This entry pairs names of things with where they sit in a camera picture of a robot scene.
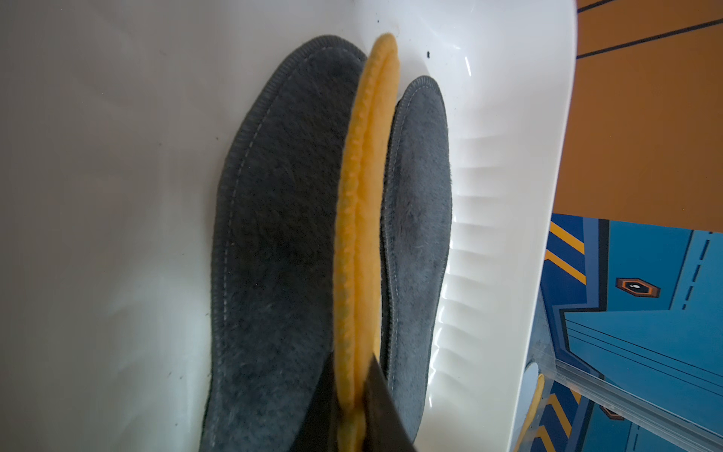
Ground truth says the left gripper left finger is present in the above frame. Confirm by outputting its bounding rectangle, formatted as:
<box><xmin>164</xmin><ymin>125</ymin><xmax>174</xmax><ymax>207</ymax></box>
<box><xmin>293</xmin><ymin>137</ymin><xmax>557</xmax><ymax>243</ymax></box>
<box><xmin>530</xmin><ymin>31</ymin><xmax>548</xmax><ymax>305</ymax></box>
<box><xmin>289</xmin><ymin>353</ymin><xmax>339</xmax><ymax>452</ymax></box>

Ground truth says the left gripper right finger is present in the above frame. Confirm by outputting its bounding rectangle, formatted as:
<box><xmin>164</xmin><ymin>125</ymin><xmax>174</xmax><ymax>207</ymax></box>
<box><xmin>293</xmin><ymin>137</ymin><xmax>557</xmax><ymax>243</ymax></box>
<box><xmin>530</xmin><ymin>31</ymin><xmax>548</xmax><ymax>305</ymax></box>
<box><xmin>363</xmin><ymin>356</ymin><xmax>416</xmax><ymax>452</ymax></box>

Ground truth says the yellow insole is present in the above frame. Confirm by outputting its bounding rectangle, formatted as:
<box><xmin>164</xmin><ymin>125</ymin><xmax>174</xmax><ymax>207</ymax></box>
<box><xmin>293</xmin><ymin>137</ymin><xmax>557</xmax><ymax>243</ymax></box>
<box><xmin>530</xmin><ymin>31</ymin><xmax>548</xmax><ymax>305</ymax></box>
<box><xmin>333</xmin><ymin>33</ymin><xmax>400</xmax><ymax>451</ymax></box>
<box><xmin>513</xmin><ymin>374</ymin><xmax>545</xmax><ymax>452</ymax></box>

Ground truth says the grey felt insole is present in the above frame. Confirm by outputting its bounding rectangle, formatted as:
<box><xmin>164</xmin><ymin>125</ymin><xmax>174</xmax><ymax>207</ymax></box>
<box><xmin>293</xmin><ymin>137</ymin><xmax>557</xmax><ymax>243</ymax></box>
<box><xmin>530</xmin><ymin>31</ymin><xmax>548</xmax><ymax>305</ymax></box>
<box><xmin>380</xmin><ymin>75</ymin><xmax>453</xmax><ymax>439</ymax></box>
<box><xmin>200</xmin><ymin>36</ymin><xmax>366</xmax><ymax>451</ymax></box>

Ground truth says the white plastic storage box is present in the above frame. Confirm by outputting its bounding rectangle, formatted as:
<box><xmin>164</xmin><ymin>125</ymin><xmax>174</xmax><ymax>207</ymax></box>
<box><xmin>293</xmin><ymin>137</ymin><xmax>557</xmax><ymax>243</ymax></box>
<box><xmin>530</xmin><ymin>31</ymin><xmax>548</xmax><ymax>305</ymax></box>
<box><xmin>1</xmin><ymin>1</ymin><xmax>577</xmax><ymax>451</ymax></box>

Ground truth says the white insole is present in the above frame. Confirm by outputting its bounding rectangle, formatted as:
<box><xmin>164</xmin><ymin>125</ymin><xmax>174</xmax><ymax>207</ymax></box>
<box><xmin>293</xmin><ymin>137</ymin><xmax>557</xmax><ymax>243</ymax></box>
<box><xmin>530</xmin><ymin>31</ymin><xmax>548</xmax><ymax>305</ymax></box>
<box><xmin>510</xmin><ymin>361</ymin><xmax>540</xmax><ymax>451</ymax></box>

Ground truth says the right aluminium corner post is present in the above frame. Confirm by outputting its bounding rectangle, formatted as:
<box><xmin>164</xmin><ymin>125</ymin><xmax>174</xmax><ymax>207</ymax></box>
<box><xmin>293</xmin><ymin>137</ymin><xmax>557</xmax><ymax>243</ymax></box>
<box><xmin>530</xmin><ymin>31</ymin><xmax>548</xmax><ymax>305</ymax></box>
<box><xmin>554</xmin><ymin>359</ymin><xmax>722</xmax><ymax>451</ymax></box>

